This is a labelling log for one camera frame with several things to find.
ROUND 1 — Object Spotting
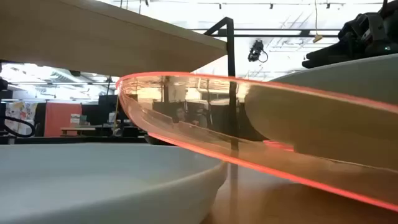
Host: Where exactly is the orange-red partition panel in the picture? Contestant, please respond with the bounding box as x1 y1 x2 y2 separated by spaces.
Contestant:
44 102 83 138

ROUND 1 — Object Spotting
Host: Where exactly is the colourful printed curtain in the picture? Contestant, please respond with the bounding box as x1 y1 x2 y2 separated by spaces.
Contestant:
4 101 38 134

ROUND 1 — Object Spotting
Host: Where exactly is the low wooden bench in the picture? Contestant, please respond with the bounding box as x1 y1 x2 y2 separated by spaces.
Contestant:
60 126 97 137

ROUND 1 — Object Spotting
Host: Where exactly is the wooden shelf with black legs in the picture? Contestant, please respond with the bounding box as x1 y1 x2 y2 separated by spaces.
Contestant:
0 0 240 162

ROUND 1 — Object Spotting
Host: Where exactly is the black looped cable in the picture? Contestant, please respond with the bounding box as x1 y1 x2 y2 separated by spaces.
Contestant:
0 115 36 138

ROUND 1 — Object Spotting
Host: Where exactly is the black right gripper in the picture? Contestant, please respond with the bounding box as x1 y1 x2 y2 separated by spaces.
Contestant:
301 0 398 69

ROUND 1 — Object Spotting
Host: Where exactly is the person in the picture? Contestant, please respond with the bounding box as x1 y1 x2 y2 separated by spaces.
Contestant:
173 106 188 124

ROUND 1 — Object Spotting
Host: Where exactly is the black table frame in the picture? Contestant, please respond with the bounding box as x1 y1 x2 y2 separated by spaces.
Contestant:
0 136 147 145

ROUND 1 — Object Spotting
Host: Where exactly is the light blue plate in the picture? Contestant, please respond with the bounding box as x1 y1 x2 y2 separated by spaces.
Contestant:
0 142 229 224

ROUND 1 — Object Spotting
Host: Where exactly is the sage green plate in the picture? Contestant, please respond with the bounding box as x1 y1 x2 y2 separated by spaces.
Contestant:
244 53 398 172

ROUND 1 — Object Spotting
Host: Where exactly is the orange translucent plate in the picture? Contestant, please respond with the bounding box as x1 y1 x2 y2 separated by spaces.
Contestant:
115 71 398 213

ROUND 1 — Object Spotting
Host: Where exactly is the black hanging camera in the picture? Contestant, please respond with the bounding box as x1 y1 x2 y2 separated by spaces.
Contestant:
248 39 269 63

